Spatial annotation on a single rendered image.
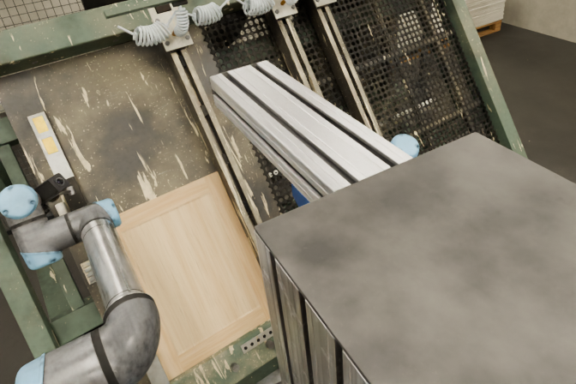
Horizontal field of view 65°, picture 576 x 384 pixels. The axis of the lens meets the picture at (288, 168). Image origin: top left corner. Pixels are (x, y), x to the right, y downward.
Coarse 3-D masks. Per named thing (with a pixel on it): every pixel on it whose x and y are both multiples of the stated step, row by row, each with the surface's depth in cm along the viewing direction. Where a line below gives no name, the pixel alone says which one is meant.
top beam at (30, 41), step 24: (192, 0) 159; (216, 0) 163; (48, 24) 140; (72, 24) 142; (96, 24) 145; (120, 24) 148; (144, 24) 151; (0, 48) 134; (24, 48) 136; (48, 48) 139; (72, 48) 143; (96, 48) 152; (0, 72) 138
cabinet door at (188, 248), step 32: (192, 192) 159; (224, 192) 164; (128, 224) 150; (160, 224) 154; (192, 224) 158; (224, 224) 163; (160, 256) 153; (192, 256) 157; (224, 256) 161; (160, 288) 152; (192, 288) 156; (224, 288) 160; (256, 288) 165; (160, 320) 150; (192, 320) 154; (224, 320) 159; (256, 320) 163; (160, 352) 149; (192, 352) 153
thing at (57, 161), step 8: (40, 112) 141; (32, 120) 140; (48, 128) 142; (40, 136) 140; (48, 136) 141; (40, 144) 140; (56, 144) 142; (56, 152) 142; (48, 160) 140; (56, 160) 141; (64, 160) 142; (56, 168) 141; (64, 168) 142; (64, 176) 142; (72, 176) 143; (152, 368) 145; (160, 368) 146; (152, 376) 145; (160, 376) 146
